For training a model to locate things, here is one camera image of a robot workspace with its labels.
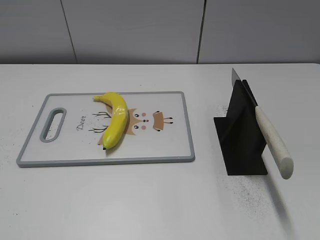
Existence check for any white-handled kitchen knife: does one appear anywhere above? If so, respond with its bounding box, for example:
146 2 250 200
231 68 294 180

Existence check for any yellow plastic banana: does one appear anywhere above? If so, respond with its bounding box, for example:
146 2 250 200
93 92 129 150

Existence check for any black knife stand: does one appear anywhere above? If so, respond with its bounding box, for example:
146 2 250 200
213 79 268 176

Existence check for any white grey-rimmed cutting board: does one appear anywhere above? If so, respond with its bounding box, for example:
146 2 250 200
16 91 195 168

